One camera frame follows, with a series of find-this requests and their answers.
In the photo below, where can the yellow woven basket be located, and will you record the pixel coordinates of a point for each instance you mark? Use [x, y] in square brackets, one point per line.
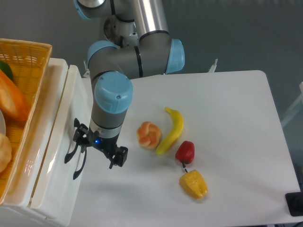
[28, 61]

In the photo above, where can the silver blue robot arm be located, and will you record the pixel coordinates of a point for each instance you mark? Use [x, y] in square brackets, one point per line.
[112, 91]

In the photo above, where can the black device at table edge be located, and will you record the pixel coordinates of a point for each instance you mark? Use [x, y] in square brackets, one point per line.
[294, 202]

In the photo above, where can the yellow banana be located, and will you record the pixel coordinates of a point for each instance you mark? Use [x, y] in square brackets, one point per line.
[174, 134]

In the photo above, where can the white drawer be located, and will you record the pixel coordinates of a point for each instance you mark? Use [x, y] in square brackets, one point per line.
[55, 193]

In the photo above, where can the white drawer cabinet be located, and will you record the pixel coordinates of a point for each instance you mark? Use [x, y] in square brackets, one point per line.
[16, 211]

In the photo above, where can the yellow bell pepper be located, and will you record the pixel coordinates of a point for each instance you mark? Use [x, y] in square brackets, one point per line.
[194, 184]

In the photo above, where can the black drawer handle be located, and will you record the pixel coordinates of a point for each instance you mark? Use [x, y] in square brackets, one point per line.
[75, 159]

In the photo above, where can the knotted bread roll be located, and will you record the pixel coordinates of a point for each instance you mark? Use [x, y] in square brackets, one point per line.
[149, 135]

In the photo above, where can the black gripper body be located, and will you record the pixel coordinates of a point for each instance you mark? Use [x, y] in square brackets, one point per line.
[107, 146]

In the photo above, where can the orange baguette bread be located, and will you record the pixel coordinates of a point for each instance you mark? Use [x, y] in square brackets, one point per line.
[12, 101]

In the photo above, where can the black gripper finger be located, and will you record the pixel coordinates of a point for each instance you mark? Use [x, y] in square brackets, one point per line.
[119, 156]
[80, 135]

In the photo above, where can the red bell pepper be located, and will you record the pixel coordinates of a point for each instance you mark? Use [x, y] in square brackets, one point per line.
[185, 153]

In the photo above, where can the white plate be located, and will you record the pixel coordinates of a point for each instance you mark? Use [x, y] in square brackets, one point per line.
[2, 123]

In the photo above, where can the green vegetable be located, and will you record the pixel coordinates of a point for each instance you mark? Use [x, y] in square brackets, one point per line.
[6, 69]

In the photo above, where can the round beige bread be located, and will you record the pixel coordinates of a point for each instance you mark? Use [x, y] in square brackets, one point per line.
[5, 152]

